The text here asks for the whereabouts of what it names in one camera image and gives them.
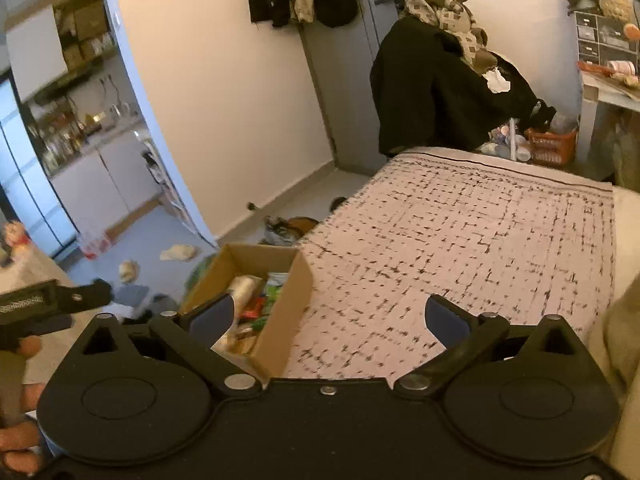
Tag checkered beige scarf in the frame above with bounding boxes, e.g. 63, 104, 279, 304
403, 0, 489, 69

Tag person's left hand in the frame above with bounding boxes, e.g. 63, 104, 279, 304
0, 334, 46, 479

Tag light green snack packet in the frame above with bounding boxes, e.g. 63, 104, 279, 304
263, 272, 290, 306

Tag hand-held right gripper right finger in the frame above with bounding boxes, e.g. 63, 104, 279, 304
392, 294, 577, 402

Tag dark clothes on floor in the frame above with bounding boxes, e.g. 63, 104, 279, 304
107, 284, 181, 324

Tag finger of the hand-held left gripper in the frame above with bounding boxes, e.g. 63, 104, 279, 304
54, 279, 114, 314

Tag white kitchen cabinet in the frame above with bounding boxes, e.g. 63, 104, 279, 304
47, 125, 167, 242

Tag brown floor mat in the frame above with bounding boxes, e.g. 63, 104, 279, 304
287, 215, 321, 239

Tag grey door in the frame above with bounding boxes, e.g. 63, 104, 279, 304
298, 0, 419, 177

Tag brown cardboard box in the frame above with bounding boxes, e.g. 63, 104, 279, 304
179, 243, 315, 379

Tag woven straw basket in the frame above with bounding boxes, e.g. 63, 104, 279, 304
598, 0, 634, 21

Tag grey sneakers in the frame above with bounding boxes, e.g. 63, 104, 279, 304
262, 215, 301, 246

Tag cartoon doll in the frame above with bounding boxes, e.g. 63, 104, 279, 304
0, 219, 32, 264

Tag grey drawer organizer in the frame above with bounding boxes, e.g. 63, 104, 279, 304
573, 9, 639, 64

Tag yellow biscuit packet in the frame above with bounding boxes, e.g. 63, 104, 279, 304
212, 322, 261, 356

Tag red and white plastic bag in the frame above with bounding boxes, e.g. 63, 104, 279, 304
79, 232, 111, 260

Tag black coat pile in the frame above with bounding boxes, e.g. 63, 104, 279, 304
369, 15, 557, 159

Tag white desk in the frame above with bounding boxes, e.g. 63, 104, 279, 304
579, 67, 640, 182

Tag cream blanket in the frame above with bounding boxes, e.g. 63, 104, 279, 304
597, 270, 640, 480

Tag white cloth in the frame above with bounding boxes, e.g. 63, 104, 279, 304
482, 67, 511, 94

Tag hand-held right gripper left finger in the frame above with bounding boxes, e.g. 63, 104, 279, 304
75, 292, 263, 402

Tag shelf with cardboard boxes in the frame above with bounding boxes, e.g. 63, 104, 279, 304
52, 0, 119, 72

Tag white shelf rack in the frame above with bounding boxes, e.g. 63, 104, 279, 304
140, 130, 202, 242

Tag orange plastic basket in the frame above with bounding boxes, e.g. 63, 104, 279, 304
523, 127, 579, 167

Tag black framed glass door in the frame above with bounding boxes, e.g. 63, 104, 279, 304
0, 75, 82, 262

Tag patterned bed sheet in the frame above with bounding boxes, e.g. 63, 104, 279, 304
279, 147, 617, 382

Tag bread packet with green band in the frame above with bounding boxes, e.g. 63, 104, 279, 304
227, 274, 265, 314

